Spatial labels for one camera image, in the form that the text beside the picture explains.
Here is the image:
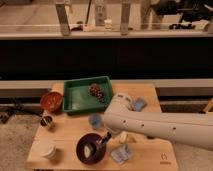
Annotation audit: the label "wooden table board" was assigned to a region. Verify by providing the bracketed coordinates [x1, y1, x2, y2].
[25, 81, 179, 171]

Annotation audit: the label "purple bowl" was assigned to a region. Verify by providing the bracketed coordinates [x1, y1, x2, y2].
[76, 134, 104, 165]

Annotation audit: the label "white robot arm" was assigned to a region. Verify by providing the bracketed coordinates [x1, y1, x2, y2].
[103, 93, 213, 151]

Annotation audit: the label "red orange bowl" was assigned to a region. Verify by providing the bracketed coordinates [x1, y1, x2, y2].
[40, 91, 63, 113]

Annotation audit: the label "white stacked cups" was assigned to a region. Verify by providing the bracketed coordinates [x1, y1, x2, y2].
[38, 140, 56, 160]

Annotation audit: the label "blue grey cloth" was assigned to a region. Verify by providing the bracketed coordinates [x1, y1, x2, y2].
[110, 144, 131, 165]

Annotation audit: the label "white yellow corn toy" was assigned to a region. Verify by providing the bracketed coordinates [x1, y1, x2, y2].
[119, 131, 136, 144]

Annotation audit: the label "blue sponge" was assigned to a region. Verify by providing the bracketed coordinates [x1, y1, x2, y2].
[133, 98, 147, 112]

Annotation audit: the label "dark grape bunch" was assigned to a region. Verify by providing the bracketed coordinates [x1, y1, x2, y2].
[89, 83, 105, 103]

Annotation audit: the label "black white brush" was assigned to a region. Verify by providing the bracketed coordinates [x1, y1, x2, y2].
[84, 132, 112, 158]

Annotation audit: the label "small blue cup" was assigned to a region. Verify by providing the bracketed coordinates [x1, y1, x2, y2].
[88, 113, 102, 130]

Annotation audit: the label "green plastic tray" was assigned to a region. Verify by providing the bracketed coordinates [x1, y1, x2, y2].
[62, 76, 113, 115]

